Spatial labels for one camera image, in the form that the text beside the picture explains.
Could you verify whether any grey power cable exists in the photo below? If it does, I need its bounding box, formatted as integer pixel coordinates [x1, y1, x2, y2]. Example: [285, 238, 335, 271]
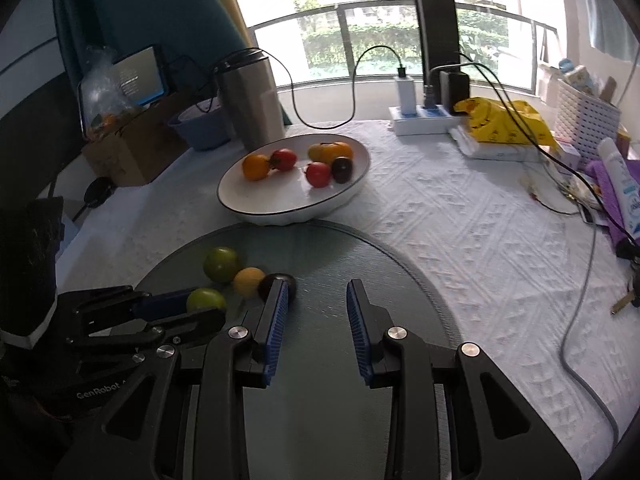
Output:
[559, 210, 621, 443]

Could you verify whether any clear plastic bag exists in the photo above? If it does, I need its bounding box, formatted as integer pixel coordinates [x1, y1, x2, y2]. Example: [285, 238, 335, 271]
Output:
[77, 47, 138, 138]

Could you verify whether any blue plastic bowl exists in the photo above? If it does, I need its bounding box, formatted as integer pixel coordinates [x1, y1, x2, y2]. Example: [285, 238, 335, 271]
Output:
[167, 97, 236, 152]

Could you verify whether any black window frame post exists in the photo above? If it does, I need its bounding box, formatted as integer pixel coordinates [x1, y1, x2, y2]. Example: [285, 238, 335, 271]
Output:
[406, 0, 468, 91]

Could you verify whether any tablet with lit screen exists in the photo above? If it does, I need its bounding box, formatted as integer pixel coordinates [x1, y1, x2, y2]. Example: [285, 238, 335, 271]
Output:
[111, 44, 168, 108]

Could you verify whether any teal curtain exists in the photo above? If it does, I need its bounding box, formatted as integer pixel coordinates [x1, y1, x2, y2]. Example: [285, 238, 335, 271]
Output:
[52, 0, 253, 126]

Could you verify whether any black charger plug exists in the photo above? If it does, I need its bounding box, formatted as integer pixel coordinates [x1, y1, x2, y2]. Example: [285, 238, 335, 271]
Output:
[437, 70, 471, 111]

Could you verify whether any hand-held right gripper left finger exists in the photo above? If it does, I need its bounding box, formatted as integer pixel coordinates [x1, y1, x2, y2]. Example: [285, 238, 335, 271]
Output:
[50, 280, 291, 480]

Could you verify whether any small white box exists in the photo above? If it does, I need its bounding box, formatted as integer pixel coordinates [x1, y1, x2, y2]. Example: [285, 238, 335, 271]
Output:
[554, 141, 582, 171]

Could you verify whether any yellow-green cherry tomato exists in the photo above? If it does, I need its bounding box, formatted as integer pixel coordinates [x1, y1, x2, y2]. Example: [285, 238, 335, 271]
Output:
[186, 287, 227, 313]

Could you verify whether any white tissue pack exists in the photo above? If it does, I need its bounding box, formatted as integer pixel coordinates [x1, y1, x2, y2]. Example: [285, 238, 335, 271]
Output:
[448, 125, 546, 162]

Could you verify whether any light blue towel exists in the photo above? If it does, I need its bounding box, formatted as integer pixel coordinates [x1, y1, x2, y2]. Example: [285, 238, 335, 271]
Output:
[575, 0, 640, 58]

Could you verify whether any purple pouch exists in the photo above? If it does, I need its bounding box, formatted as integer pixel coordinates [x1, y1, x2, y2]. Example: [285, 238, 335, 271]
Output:
[585, 157, 640, 246]

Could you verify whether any car key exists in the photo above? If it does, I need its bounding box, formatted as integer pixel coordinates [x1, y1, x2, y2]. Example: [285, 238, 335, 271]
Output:
[610, 255, 640, 317]

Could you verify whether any balcony railing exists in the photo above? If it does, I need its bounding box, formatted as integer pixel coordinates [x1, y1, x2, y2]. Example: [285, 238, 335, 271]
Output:
[249, 2, 563, 93]

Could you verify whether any white textured tablecloth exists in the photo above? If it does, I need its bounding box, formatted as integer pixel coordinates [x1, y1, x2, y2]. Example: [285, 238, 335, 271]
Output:
[55, 120, 640, 480]

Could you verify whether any dark purple cherry tomato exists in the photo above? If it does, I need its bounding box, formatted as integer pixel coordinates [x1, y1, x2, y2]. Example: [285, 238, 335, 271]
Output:
[331, 156, 354, 184]
[257, 272, 297, 306]

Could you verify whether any green cherry tomato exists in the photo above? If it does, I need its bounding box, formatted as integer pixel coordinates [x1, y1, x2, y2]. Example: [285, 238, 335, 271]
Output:
[202, 246, 241, 283]

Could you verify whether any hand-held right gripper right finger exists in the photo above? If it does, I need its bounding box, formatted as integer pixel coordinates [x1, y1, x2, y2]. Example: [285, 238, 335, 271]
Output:
[346, 279, 583, 480]

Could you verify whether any black round object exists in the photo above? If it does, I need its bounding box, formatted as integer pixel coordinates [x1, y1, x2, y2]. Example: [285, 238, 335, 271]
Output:
[84, 176, 115, 208]

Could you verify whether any white and blue tube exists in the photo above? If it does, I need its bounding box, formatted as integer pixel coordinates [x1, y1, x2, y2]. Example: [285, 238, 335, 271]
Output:
[597, 136, 640, 248]

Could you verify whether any white plastic basket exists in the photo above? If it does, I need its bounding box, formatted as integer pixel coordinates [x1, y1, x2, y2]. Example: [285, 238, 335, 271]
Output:
[555, 77, 623, 146]

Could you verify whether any white power strip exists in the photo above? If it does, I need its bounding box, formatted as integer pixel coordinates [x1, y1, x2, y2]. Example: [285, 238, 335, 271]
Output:
[388, 103, 468, 136]

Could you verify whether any yellow curtain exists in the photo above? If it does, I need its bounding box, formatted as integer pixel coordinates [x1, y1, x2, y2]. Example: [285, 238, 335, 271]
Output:
[220, 0, 256, 53]

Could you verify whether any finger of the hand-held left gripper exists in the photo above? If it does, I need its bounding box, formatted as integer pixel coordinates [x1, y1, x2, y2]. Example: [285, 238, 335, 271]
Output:
[69, 306, 227, 349]
[60, 285, 195, 322]

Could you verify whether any black charger cable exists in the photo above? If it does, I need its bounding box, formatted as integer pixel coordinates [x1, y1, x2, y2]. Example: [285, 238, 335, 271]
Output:
[247, 45, 407, 131]

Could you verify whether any white plate with dark rim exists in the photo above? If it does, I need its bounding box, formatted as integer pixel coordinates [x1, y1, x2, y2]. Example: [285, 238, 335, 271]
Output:
[216, 132, 372, 226]

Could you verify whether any white charger plug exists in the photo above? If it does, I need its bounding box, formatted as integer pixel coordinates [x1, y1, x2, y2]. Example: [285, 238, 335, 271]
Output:
[395, 75, 417, 116]

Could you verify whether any cardboard box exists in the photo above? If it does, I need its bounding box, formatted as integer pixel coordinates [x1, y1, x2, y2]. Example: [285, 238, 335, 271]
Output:
[81, 91, 221, 187]

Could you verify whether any yellow plastic bag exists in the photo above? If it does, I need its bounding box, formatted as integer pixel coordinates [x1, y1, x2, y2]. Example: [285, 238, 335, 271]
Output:
[452, 96, 558, 153]

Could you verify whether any grey round placemat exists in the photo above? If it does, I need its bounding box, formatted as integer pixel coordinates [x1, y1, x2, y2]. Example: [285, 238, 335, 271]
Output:
[134, 219, 464, 480]

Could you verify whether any steel thermos flask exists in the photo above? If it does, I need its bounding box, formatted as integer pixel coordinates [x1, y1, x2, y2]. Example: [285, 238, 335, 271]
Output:
[214, 49, 286, 151]

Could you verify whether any red cherry tomato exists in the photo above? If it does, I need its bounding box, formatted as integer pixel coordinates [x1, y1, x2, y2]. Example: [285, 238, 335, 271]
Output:
[305, 161, 333, 189]
[270, 148, 298, 172]

